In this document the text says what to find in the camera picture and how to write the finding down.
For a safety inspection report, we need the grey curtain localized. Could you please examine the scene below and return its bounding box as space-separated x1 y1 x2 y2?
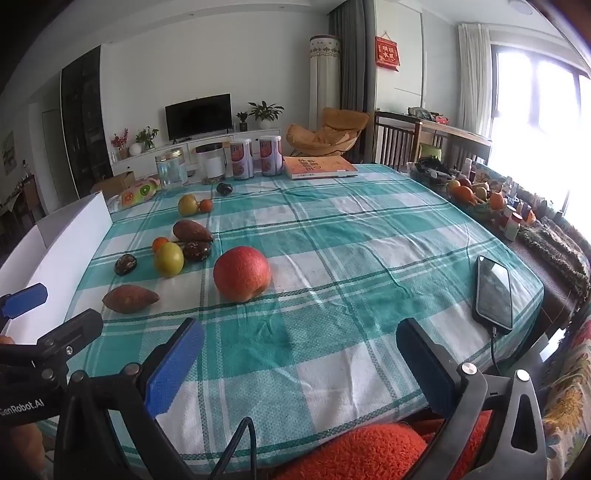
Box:
328 0 377 114

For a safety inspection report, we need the black smartphone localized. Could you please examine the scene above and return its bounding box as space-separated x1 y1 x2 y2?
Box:
472 255 515 334

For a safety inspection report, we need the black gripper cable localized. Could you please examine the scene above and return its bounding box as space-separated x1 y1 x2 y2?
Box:
217 418 258 480

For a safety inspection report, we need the leafy green plant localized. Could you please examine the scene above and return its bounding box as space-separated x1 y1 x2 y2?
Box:
135 126 160 151

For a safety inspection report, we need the white television cabinet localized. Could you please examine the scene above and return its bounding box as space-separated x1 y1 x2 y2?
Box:
111 128 282 178

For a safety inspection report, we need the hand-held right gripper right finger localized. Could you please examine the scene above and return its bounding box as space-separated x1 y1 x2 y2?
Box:
396 318 550 480

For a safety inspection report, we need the orange lounge chair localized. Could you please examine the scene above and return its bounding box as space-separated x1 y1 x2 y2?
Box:
286 107 372 160

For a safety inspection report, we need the teal checked tablecloth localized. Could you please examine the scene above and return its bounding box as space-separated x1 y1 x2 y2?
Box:
37 164 546 472

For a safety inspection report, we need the large potted green plant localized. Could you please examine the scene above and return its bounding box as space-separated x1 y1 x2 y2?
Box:
248 100 284 130

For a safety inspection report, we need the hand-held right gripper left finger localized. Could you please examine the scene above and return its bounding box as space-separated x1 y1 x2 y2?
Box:
53 318 206 480

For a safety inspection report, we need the red wall hanging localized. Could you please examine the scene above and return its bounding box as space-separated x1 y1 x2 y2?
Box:
375 36 400 73

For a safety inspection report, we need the floral cloth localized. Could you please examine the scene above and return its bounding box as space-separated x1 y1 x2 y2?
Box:
540 318 591 480

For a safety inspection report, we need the orange book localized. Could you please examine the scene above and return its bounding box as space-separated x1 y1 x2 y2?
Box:
282 156 359 180

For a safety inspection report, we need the brown cardboard box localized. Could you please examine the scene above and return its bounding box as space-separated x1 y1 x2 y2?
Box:
90 171 137 200

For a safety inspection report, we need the red flower plant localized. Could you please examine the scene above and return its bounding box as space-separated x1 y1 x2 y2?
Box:
111 128 130 160

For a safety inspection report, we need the clear glass jar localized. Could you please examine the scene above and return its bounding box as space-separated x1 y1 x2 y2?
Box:
154 148 188 190

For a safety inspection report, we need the flat screen television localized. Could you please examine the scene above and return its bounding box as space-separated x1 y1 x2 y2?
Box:
165 93 233 141

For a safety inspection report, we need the reddish brown sweet potato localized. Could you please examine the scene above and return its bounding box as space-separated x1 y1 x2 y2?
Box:
102 285 160 313

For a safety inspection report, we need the white curtain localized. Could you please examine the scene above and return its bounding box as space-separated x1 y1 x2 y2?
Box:
457 23 496 140

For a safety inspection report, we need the brown knitted runner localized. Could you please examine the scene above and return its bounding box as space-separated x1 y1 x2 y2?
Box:
517 217 591 301

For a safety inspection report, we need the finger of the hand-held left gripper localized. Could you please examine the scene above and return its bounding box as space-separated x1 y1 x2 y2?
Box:
36 308 105 366
0 283 49 320

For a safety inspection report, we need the white cardboard box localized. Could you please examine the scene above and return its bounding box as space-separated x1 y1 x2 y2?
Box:
0 190 114 344

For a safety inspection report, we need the dark brown sweet potato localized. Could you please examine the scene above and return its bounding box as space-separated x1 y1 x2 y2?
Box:
172 220 215 243

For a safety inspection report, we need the black bag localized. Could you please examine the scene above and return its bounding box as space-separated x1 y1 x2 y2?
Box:
409 157 460 185

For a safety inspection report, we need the standing air conditioner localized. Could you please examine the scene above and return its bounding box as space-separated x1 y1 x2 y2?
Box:
308 34 343 133

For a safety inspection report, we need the dark tall cabinet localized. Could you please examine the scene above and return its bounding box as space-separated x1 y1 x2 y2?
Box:
60 45 112 197

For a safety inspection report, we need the fruit print cushion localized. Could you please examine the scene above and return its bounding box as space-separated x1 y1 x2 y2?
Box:
117 178 161 208

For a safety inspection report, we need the glass vase with paper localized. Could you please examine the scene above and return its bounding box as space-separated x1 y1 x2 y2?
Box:
196 143 226 183

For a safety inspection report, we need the orange fuzzy cloth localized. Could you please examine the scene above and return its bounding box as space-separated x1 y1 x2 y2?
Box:
272 408 495 480

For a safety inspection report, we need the wooden slatted chair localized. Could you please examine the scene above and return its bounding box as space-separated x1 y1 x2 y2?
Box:
373 111 423 172

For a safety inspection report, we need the large red apple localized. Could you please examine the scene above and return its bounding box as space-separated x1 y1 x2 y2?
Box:
213 246 271 304

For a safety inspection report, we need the window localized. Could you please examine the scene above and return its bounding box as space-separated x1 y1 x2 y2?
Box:
489 44 591 217

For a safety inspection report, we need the basket of fruit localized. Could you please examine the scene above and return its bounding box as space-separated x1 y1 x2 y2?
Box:
445 178 509 222

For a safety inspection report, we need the wooden side table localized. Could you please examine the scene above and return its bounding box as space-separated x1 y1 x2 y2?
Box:
418 115 493 168

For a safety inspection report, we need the black phone cable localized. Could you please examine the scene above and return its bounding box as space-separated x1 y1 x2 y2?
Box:
488 327 509 377

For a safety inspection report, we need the person's left hand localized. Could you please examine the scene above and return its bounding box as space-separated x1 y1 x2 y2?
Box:
0 422 48 480

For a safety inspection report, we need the red label tin can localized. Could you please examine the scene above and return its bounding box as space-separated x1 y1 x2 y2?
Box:
259 135 283 177
229 139 254 181

